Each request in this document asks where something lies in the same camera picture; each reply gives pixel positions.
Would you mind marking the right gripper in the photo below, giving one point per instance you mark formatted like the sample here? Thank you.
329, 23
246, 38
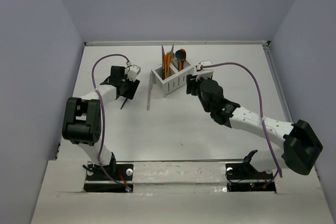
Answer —
191, 83

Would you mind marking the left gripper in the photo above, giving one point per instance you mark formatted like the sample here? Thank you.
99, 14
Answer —
133, 86

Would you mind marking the blue plastic knife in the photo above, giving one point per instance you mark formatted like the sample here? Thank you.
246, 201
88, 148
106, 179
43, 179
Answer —
124, 102

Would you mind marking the pink plastic knife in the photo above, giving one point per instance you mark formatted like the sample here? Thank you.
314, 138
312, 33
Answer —
149, 92

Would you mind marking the orange-red plastic spoon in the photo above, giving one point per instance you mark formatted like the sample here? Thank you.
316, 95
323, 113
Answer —
183, 56

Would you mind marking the blue plastic spoon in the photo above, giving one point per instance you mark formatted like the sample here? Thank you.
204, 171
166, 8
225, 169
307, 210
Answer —
178, 55

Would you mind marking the orange-red plastic knife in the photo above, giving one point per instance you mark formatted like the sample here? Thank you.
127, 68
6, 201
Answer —
165, 65

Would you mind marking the metal knife teal handle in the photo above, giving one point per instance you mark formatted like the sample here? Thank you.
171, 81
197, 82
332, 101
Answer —
170, 54

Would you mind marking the metal knife black handle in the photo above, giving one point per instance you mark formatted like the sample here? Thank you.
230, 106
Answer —
162, 52

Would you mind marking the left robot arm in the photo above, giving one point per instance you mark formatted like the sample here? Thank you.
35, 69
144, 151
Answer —
82, 124

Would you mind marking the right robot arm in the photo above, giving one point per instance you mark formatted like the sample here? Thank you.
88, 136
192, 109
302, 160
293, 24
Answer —
298, 147

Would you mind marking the white two-compartment utensil caddy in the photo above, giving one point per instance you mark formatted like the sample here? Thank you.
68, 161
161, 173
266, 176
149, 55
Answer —
176, 80

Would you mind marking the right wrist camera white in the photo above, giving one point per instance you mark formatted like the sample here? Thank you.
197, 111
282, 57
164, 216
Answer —
203, 70

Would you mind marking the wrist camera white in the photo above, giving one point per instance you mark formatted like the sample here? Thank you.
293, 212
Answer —
132, 72
203, 70

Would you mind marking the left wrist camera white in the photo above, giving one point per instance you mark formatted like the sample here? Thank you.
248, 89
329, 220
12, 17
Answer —
132, 72

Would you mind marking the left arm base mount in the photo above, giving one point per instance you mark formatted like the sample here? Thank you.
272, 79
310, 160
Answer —
96, 180

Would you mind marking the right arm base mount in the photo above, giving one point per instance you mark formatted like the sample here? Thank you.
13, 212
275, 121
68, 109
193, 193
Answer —
244, 178

